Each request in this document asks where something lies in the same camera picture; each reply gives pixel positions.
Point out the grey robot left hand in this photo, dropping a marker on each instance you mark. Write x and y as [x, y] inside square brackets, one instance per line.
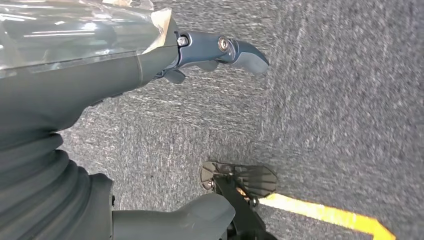
[66, 82]

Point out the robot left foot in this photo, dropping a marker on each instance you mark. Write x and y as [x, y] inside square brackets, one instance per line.
[251, 179]

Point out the yellow floor tape square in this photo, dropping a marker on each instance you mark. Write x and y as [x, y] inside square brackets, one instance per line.
[314, 212]

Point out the black robot left leg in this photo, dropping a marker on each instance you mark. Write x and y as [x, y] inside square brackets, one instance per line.
[242, 215]

